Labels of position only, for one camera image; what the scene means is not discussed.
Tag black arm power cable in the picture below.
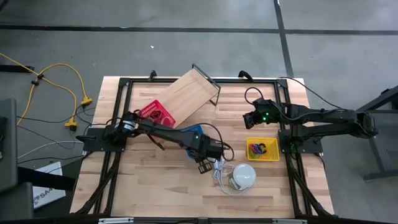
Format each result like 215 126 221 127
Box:
278 76 343 110

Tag white printed box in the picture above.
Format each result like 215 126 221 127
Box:
32 161 67 210

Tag black floor cable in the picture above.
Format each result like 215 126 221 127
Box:
16 107 96 124

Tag black floor strap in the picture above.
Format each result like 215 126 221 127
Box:
0 64 35 74

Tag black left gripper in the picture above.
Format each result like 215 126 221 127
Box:
194 136 225 175

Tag wooden shelf riser black legs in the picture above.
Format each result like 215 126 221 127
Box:
155 63 222 129

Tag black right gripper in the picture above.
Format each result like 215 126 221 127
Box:
242 97 281 130

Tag white floor cable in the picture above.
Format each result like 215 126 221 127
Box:
17 140 85 160

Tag yellow extension cord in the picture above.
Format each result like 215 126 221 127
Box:
0 52 94 127

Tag black metal cart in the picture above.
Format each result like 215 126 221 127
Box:
356 85 398 182

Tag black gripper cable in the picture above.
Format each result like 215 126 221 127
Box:
244 86 265 106
198 122 236 162

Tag dark grey desk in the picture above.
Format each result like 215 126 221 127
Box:
0 98 34 222

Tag white bulb brass table lamp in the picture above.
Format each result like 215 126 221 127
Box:
228 163 257 192

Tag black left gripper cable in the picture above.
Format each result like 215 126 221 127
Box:
198 122 236 162

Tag white lamp with cord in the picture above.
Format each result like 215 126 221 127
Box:
211 157 249 197

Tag yellow plastic basket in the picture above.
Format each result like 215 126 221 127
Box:
246 137 280 162

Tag red plastic basket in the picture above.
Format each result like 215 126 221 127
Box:
138 99 177 129

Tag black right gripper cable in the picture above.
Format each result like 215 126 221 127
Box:
244 86 265 106

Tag black flat bar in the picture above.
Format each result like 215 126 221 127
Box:
17 166 77 192

